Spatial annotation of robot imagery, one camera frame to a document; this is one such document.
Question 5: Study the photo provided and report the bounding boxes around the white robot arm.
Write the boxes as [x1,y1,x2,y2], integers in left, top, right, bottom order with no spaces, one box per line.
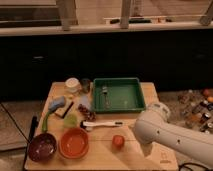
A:
[132,102,213,168]

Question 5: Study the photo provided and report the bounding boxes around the black cable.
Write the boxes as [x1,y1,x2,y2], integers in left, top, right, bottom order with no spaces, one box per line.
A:
[178,162,213,171]

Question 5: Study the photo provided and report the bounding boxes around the green plastic tray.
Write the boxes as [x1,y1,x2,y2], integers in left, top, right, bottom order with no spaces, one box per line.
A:
[92,78,146,114]

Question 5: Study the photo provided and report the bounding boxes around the metal spoon in tray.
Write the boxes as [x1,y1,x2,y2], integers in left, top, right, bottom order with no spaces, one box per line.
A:
[102,86,110,108]

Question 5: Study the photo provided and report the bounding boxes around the black stick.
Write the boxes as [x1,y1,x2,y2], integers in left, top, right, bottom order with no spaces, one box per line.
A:
[62,102,74,118]

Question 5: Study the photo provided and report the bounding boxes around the red apple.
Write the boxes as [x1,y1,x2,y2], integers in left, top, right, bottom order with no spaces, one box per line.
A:
[112,135,125,148]

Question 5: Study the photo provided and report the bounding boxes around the white handled brush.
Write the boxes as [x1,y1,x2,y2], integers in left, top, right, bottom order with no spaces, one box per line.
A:
[80,121,123,128]

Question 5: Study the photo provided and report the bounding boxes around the bunch of dark grapes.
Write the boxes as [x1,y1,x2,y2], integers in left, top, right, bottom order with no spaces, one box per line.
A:
[78,104,96,121]

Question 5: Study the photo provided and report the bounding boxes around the white cup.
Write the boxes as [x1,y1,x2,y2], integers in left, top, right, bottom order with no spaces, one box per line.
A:
[65,78,80,93]

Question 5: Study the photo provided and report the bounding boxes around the dark metal cup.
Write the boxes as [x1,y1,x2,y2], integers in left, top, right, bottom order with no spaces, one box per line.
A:
[80,78,91,93]

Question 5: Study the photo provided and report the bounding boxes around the spice bottle rack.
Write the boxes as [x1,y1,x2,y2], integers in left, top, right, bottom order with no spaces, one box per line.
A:
[178,89,213,134]

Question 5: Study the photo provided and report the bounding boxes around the dark purple bowl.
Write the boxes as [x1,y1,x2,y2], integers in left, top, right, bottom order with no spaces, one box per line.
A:
[28,133,57,162]

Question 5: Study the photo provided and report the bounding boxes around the green handled utensil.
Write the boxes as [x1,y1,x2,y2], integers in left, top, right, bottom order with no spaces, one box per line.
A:
[42,111,51,133]

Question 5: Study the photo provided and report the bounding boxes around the orange bowl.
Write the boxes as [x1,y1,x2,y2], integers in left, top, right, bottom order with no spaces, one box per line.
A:
[58,127,89,159]

